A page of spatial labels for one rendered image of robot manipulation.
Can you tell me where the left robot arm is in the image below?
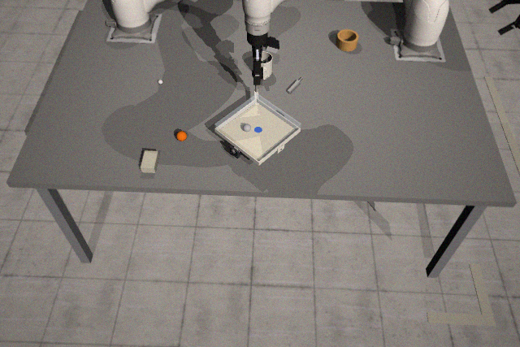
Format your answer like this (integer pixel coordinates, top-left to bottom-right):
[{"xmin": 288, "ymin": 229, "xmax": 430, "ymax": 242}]
[{"xmin": 390, "ymin": 0, "xmax": 449, "ymax": 59}]

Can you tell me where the white mug with handle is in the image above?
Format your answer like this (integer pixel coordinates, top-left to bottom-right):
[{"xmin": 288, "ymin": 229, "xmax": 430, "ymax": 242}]
[{"xmin": 261, "ymin": 51, "xmax": 273, "ymax": 80}]

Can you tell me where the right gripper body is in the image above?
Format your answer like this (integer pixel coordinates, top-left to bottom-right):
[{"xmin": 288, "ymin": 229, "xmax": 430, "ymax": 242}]
[{"xmin": 247, "ymin": 33, "xmax": 268, "ymax": 55}]

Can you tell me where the orange ball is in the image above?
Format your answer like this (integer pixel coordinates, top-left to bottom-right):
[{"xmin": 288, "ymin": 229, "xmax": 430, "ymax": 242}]
[{"xmin": 176, "ymin": 131, "xmax": 187, "ymax": 141}]

